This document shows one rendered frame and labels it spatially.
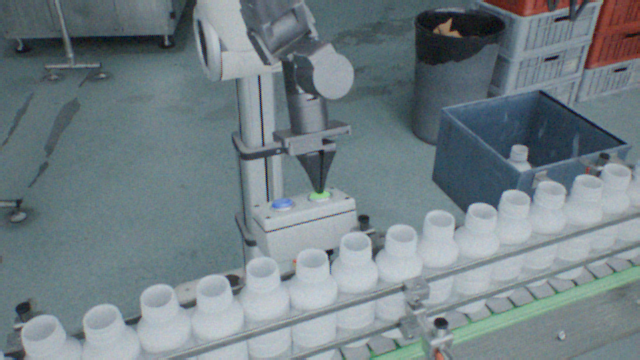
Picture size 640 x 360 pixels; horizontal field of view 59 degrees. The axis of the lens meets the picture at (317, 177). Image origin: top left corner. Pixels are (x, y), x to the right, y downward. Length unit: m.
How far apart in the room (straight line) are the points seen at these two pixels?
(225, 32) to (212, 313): 0.62
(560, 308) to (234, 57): 0.73
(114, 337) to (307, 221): 0.31
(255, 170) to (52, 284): 1.36
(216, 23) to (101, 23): 3.34
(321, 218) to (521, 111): 0.93
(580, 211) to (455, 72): 2.08
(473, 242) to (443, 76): 2.19
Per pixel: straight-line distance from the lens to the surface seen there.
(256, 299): 0.67
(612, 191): 0.92
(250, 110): 1.25
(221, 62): 1.15
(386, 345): 0.80
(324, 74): 0.72
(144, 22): 4.36
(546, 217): 0.84
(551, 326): 0.97
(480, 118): 1.55
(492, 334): 0.88
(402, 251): 0.70
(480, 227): 0.76
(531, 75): 3.34
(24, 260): 2.66
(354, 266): 0.69
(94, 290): 2.41
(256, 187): 1.35
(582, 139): 1.56
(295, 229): 0.81
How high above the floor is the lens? 1.62
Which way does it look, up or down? 35 degrees down
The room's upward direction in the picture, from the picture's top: straight up
